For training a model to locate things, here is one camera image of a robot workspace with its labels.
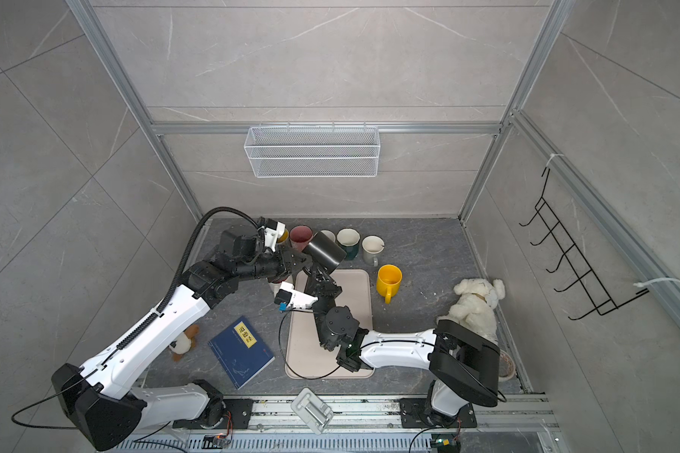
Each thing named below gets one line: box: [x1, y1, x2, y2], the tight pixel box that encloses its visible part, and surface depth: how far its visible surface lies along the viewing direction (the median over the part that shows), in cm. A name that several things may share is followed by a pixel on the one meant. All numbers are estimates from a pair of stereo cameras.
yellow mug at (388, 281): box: [375, 264, 404, 305], surface depth 94 cm
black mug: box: [302, 231, 347, 274], surface depth 71 cm
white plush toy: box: [436, 278, 507, 343], surface depth 88 cm
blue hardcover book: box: [207, 315, 276, 390], surface depth 85 cm
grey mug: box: [361, 234, 386, 268], surface depth 100 cm
